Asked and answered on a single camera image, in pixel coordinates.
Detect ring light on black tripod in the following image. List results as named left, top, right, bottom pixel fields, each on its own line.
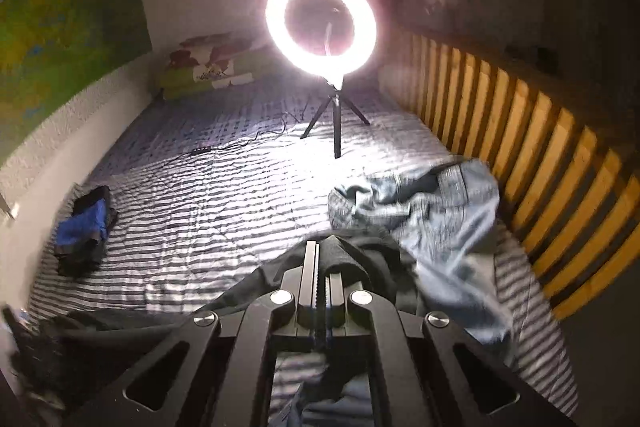
left=265, top=0, right=378, bottom=158

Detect blue and black folded clothes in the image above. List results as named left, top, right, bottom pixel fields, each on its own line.
left=54, top=186, right=119, bottom=278

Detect striped bed sheet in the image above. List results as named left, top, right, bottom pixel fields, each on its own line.
left=30, top=72, right=581, bottom=427

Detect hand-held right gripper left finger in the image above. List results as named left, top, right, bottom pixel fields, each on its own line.
left=65, top=241, right=319, bottom=427

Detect black ring light cable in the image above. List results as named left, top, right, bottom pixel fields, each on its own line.
left=185, top=99, right=311, bottom=158

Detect black pants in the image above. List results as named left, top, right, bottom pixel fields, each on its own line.
left=10, top=231, right=426, bottom=408

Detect light blue jeans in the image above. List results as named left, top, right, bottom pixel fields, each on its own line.
left=270, top=157, right=516, bottom=427

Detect green yellow wall hanging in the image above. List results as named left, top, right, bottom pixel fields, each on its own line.
left=0, top=0, right=153, bottom=168

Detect wooden slatted bed rail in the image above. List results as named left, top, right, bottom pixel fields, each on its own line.
left=395, top=24, right=640, bottom=320

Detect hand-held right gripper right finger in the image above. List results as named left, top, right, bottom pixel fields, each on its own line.
left=322, top=274, right=576, bottom=427

